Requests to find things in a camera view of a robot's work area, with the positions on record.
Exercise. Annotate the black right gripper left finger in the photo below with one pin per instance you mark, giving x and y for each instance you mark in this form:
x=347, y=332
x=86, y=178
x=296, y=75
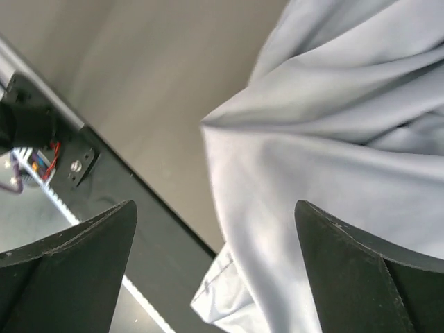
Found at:
x=69, y=281

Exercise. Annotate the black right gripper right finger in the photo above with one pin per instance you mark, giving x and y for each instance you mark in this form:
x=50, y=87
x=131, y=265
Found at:
x=363, y=283

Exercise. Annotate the grey fabric pillowcase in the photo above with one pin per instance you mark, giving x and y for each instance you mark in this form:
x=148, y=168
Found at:
x=344, y=109

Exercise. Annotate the slotted grey cable duct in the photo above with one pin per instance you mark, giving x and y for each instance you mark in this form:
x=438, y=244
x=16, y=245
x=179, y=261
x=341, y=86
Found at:
x=25, y=157

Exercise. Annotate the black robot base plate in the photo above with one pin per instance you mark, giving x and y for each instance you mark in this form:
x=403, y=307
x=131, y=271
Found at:
x=167, y=258

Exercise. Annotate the aluminium front frame rail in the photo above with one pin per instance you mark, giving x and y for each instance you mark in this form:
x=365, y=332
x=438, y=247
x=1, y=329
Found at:
x=13, y=63

